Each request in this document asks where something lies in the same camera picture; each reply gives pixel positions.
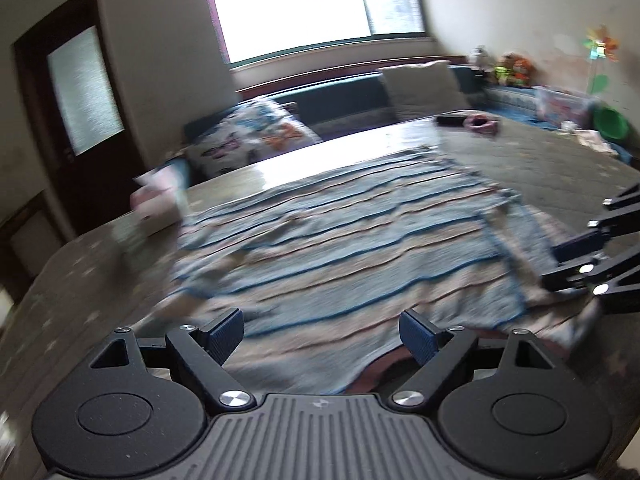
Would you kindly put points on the blue sofa bench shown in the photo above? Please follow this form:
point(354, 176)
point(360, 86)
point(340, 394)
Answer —
point(340, 97)

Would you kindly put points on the pink printed package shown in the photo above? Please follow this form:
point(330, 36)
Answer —
point(562, 107)

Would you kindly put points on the white pink tissue box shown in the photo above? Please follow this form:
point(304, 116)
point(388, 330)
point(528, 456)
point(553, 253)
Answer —
point(160, 200)

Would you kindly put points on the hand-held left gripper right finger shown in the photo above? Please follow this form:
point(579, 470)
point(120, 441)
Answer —
point(417, 337)

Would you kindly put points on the pale crumpled clothes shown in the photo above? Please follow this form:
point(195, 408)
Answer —
point(592, 137)

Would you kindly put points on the black white cow plush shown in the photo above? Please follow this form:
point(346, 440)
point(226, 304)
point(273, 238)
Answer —
point(480, 56)

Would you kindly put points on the beige pillow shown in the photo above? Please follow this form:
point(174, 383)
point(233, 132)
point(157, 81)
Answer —
point(425, 90)

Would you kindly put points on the blue beige striped cloth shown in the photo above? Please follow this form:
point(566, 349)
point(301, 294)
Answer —
point(350, 260)

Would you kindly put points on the orange tiger plush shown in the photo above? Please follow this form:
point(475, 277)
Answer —
point(521, 71)

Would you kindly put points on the green plastic basin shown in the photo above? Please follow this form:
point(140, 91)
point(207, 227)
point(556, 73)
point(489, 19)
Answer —
point(611, 124)

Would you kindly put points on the window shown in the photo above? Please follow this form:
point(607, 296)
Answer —
point(310, 5)

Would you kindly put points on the pink hair scrunchie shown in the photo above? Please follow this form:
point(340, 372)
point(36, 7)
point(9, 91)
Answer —
point(480, 124)

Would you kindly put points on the black remote control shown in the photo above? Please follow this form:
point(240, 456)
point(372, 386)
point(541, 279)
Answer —
point(449, 120)

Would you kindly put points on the butterfly print pillow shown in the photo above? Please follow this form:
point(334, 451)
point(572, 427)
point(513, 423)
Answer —
point(240, 135)

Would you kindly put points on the colourful pinwheel toy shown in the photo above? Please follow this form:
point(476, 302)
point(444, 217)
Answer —
point(602, 45)

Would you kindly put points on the dark wooden glass door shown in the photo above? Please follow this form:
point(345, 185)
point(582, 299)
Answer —
point(80, 110)

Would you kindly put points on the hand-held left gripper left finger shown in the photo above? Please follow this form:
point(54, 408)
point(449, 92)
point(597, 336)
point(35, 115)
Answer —
point(225, 334)

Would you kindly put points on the plush toy with green vest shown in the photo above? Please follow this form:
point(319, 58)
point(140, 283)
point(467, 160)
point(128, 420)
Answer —
point(502, 72)

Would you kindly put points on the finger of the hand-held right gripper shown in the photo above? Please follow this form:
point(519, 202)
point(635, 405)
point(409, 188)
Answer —
point(580, 249)
point(565, 280)

